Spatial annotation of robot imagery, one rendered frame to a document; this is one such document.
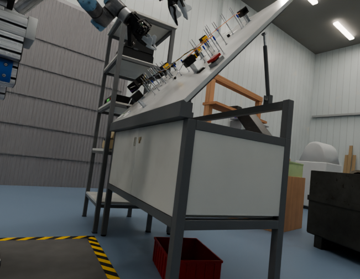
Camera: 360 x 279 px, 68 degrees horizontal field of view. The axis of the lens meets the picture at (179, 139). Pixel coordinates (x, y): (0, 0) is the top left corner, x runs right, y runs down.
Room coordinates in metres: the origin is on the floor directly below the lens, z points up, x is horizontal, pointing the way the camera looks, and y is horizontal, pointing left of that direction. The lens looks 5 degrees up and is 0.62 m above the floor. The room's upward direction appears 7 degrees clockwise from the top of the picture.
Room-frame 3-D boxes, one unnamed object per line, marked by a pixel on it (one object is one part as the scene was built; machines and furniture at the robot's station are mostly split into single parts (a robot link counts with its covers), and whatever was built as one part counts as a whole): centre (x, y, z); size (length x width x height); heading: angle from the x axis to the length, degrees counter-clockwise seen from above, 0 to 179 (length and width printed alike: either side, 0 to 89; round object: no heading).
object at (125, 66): (2.48, 0.50, 0.92); 0.60 x 0.50 x 1.85; 27
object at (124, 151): (1.81, 0.37, 0.60); 0.55 x 0.02 x 0.39; 27
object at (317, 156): (5.46, -2.90, 0.68); 0.69 x 0.62 x 1.36; 35
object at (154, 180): (1.32, 0.12, 0.60); 0.55 x 0.03 x 0.39; 27
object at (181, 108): (1.56, 0.26, 0.83); 1.18 x 0.05 x 0.06; 27
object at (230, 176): (1.71, -0.03, 0.60); 1.17 x 0.58 x 0.40; 27
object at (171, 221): (1.70, -0.02, 0.40); 1.18 x 0.60 x 0.80; 27
